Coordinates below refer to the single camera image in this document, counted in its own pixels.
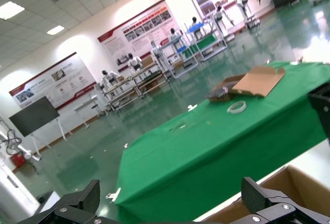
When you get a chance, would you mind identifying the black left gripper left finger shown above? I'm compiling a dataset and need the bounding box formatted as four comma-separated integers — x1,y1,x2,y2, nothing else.
18,179,119,224

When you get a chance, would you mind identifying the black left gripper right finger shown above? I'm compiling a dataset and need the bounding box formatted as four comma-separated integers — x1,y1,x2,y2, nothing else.
229,176,330,224

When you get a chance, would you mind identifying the brown open cardboard box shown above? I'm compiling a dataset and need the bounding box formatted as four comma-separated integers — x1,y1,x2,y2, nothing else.
203,164,330,224

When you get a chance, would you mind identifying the red floor box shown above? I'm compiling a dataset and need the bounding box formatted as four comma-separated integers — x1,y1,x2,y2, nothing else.
10,153,26,169

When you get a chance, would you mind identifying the black slotted container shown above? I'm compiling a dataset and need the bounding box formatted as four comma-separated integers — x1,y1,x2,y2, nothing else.
307,82,330,140

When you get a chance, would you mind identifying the flat brown cardboard box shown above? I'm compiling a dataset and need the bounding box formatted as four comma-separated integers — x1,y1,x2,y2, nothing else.
206,66,286,103

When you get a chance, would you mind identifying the white machine housing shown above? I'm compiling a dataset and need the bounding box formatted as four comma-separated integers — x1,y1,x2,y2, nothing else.
0,166,61,218

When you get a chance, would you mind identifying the green tablecloth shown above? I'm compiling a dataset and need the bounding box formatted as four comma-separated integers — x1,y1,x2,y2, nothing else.
114,60,330,224

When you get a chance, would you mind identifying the white tape roll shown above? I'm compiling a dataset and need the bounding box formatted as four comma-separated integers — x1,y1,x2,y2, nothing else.
226,100,247,114

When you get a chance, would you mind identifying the black screen on stand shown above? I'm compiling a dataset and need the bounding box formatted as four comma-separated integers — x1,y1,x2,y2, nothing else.
8,95,73,155

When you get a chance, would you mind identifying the white standing desk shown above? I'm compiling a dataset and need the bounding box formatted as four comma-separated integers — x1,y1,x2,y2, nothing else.
73,93,104,130

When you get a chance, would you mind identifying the dark small parts pile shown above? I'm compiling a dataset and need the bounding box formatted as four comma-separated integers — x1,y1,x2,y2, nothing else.
207,84,230,100

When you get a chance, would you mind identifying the white rack with green shelf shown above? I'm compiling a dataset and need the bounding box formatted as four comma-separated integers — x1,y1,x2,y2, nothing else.
183,20,229,62

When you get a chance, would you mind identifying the rectangular ceiling light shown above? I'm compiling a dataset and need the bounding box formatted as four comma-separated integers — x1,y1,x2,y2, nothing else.
0,1,26,20
46,25,65,36

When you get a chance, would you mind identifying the white rack with blue bins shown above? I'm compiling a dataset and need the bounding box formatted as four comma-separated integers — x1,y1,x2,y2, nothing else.
157,37,200,79

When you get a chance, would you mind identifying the metal frame workbench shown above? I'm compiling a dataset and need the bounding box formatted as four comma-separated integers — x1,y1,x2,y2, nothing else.
103,78,140,113
131,62,171,98

